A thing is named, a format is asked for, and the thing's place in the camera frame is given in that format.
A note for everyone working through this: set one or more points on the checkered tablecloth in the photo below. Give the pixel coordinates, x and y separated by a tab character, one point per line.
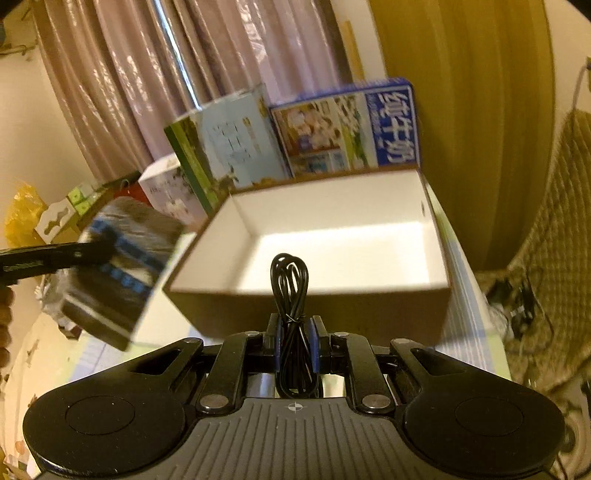
469	334

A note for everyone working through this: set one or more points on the black packaged box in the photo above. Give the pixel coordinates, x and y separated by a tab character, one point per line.
106	300

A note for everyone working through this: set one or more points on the blue milk carton box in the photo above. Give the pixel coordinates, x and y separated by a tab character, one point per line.
360	126

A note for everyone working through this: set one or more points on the brown open cardboard box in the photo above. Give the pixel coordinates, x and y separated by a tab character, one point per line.
374	254

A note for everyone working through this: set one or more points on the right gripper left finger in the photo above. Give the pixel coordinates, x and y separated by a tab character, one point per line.
272	339

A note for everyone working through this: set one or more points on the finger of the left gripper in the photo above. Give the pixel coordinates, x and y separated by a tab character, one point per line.
28	262

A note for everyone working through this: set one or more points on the beige curtain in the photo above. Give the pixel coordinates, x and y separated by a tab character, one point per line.
123	70

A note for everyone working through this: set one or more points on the yellow plastic bag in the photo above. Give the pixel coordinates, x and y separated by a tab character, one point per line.
22	217

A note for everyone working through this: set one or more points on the white humidifier box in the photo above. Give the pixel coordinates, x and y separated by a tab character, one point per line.
168	191

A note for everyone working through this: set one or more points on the green landscape box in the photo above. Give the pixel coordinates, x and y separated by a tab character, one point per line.
228	144

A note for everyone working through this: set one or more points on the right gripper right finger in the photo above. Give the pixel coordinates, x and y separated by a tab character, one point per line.
319	339

